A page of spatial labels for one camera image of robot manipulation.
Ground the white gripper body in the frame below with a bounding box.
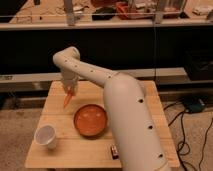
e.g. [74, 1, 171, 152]
[61, 72, 79, 95]

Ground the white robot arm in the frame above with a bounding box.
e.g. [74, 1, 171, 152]
[53, 47, 172, 171]

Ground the white ceramic cup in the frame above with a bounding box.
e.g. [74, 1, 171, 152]
[34, 125, 57, 150]

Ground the orange bowl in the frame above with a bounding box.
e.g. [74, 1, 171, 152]
[74, 104, 108, 137]

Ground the wooden table board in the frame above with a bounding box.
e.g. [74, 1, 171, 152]
[24, 79, 181, 169]

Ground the black object on shelf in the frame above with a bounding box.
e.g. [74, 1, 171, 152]
[92, 7, 116, 21]

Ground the small dark box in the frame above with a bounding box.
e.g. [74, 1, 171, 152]
[110, 145, 119, 160]

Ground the red object on shelf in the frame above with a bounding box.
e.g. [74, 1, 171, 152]
[116, 2, 136, 20]

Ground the dark power adapter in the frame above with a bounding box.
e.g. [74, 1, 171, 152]
[182, 98, 205, 113]

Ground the metal frame post left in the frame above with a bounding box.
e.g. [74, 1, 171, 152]
[63, 0, 75, 26]

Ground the metal frame post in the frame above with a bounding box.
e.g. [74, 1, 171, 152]
[63, 0, 75, 26]
[154, 0, 167, 24]

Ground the black cable on floor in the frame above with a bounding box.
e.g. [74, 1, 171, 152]
[162, 99, 213, 171]

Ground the metal frame post right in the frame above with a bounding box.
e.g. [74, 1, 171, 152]
[154, 0, 167, 24]

